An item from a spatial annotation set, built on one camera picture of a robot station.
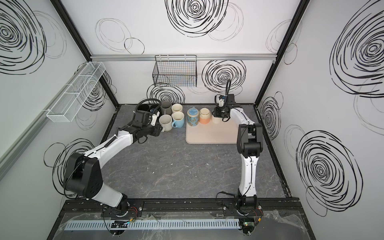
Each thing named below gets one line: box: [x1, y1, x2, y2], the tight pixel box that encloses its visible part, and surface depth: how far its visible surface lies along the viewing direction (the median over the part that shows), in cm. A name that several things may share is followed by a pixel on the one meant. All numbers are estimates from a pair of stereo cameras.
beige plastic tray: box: [185, 115, 239, 144], surface depth 109 cm
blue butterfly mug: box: [187, 106, 200, 127], surface depth 103 cm
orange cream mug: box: [199, 107, 211, 125], surface depth 105 cm
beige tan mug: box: [159, 114, 173, 133], surface depth 102 cm
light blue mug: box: [171, 111, 185, 128], surface depth 104 cm
